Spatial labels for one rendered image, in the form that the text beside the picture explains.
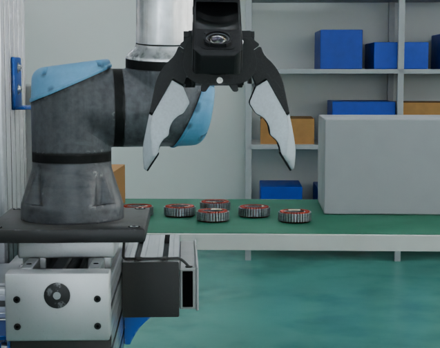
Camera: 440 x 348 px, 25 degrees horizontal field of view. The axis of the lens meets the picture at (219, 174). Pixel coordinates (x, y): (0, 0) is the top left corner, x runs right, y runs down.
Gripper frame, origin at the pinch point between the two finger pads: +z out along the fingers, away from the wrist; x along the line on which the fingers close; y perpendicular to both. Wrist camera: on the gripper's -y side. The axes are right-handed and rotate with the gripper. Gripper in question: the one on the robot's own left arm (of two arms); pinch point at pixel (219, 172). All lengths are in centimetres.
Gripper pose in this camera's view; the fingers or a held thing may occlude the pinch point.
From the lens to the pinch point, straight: 99.4
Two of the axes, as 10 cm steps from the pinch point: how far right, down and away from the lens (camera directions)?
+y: -0.4, -1.0, 9.9
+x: -10.0, 0.0, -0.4
